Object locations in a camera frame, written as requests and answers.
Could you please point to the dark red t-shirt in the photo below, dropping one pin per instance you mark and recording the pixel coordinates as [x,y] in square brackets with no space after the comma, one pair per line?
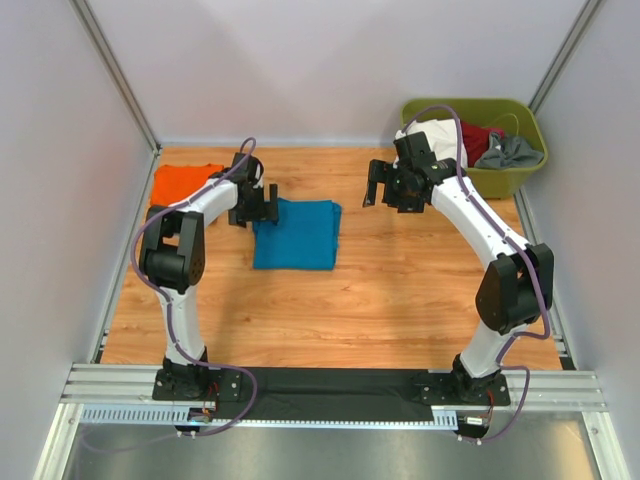
[476,141]

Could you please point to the white t-shirt with green stripe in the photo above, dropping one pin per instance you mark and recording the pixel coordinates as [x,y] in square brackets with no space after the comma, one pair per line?
[442,137]

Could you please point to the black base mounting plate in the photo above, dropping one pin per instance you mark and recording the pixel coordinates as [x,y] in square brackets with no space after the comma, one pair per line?
[339,394]

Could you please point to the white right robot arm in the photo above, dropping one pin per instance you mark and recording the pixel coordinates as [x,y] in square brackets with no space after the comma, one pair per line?
[516,288]

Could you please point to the blue t-shirt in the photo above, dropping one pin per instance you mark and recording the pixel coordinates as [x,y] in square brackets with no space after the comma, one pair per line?
[304,238]

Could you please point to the aluminium front rail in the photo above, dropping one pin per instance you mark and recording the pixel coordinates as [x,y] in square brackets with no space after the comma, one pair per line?
[123,394]

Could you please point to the grey t-shirt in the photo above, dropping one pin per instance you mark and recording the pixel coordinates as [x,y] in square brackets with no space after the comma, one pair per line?
[511,151]

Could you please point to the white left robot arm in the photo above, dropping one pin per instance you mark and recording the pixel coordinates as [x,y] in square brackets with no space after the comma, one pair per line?
[172,261]

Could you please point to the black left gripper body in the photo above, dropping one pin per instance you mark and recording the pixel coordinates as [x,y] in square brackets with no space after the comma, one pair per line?
[254,210]

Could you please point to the green plastic laundry basket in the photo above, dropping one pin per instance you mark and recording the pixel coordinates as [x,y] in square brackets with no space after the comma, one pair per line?
[513,117]

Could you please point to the folded orange t-shirt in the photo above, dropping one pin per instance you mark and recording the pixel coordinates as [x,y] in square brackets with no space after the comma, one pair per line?
[175,183]

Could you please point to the aluminium frame post right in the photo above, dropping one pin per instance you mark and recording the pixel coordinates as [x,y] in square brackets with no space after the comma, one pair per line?
[580,26]

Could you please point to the aluminium frame post left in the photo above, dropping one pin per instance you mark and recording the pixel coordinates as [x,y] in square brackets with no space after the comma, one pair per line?
[95,32]

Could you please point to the aluminium frame post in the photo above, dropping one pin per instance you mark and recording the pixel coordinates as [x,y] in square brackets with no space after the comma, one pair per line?
[95,32]
[580,26]

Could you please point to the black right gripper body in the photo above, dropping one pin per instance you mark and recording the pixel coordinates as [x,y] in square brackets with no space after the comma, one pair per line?
[397,193]

